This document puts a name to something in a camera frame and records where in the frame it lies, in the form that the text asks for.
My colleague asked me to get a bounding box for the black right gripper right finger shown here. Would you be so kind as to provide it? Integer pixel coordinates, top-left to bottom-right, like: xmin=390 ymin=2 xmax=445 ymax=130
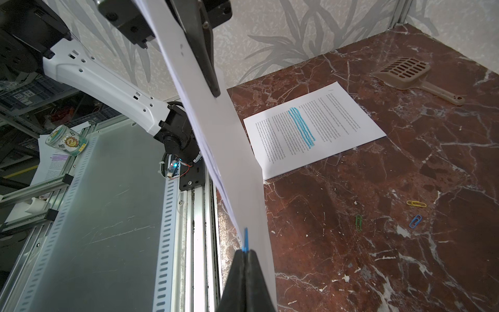
xmin=245 ymin=250 xmax=275 ymax=312

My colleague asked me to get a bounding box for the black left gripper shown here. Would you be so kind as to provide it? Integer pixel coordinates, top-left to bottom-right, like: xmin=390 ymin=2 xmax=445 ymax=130
xmin=95 ymin=0 xmax=233 ymax=97

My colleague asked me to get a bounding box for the brown drain grate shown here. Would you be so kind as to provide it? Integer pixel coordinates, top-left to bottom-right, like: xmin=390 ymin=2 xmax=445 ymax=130
xmin=373 ymin=57 xmax=465 ymax=106

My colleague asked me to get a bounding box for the document with blue highlight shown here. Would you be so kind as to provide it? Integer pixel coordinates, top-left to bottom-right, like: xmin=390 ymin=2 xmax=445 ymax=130
xmin=244 ymin=82 xmax=386 ymax=180

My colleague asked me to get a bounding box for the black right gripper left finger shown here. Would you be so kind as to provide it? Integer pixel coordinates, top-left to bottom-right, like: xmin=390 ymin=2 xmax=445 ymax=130
xmin=216 ymin=250 xmax=246 ymax=312

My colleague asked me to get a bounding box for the left circuit board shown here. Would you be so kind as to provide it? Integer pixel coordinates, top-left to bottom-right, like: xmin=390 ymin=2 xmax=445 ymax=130
xmin=158 ymin=152 xmax=202 ymax=179

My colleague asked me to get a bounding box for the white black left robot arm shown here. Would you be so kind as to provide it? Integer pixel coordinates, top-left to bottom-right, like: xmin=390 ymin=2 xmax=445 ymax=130
xmin=1 ymin=1 xmax=232 ymax=163

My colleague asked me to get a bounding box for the printed can outside cell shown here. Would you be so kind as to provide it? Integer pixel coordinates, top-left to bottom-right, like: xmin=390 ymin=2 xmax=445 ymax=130
xmin=45 ymin=125 xmax=88 ymax=157

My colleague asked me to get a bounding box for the yellow paperclip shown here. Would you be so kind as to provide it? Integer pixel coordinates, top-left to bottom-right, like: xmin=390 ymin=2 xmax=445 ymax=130
xmin=406 ymin=200 xmax=428 ymax=208

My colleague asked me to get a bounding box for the green paperclip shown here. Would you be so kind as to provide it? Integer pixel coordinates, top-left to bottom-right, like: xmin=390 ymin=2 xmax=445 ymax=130
xmin=355 ymin=214 xmax=363 ymax=232

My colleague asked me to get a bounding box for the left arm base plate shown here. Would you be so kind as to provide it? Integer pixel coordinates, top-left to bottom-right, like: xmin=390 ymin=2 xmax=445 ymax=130
xmin=179 ymin=159 xmax=206 ymax=191

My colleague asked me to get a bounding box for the plain printed paper document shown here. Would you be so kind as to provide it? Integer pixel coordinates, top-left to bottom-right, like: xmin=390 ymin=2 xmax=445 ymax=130
xmin=134 ymin=0 xmax=278 ymax=312

